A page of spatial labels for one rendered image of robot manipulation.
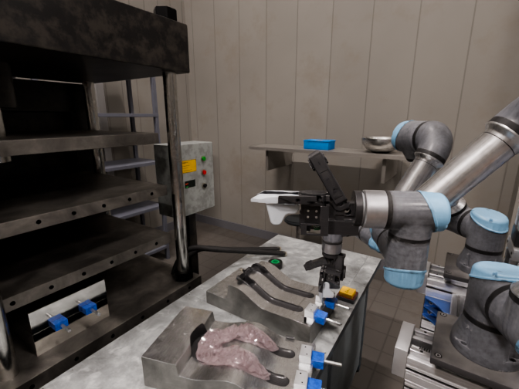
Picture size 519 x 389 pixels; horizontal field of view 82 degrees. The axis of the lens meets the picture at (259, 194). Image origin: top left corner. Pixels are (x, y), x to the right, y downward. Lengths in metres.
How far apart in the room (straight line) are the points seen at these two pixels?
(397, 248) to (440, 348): 0.40
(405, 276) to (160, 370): 0.76
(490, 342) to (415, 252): 0.37
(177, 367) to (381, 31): 3.13
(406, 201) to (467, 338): 0.47
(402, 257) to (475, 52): 2.73
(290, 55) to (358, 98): 0.94
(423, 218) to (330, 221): 0.16
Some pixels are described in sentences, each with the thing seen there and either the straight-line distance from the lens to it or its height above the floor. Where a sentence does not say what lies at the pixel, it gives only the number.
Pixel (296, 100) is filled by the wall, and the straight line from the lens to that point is 3.61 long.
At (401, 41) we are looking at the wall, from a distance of 3.33.
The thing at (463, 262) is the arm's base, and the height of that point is 1.07.
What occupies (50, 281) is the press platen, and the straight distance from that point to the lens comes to 1.35.
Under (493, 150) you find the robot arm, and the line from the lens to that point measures 0.78.
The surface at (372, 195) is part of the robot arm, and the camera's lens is 0.60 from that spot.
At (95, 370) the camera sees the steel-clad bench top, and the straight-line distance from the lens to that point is 1.27.
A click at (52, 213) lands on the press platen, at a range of 1.28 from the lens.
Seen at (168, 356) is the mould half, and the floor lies 0.91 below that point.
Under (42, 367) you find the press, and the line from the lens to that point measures 1.38.
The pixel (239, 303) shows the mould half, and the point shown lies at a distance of 1.31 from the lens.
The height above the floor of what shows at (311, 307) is 0.92.
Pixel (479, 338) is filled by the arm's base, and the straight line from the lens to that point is 0.95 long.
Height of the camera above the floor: 1.61
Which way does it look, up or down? 14 degrees down
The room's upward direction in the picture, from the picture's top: straight up
